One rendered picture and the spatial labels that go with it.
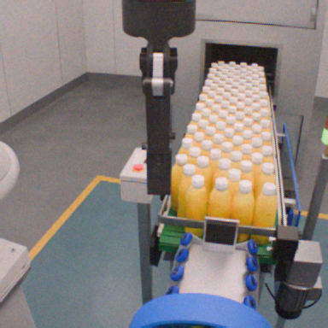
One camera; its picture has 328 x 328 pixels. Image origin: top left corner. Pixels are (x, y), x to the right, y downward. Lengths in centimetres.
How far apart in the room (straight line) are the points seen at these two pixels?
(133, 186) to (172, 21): 91
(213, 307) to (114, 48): 519
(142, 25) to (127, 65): 527
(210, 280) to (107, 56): 491
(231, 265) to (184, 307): 53
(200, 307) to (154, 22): 45
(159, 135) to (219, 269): 79
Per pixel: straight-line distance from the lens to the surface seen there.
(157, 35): 36
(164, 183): 46
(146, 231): 143
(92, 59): 587
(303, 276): 137
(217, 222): 111
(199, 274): 111
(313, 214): 156
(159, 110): 37
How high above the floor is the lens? 173
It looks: 28 degrees down
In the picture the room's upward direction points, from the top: straight up
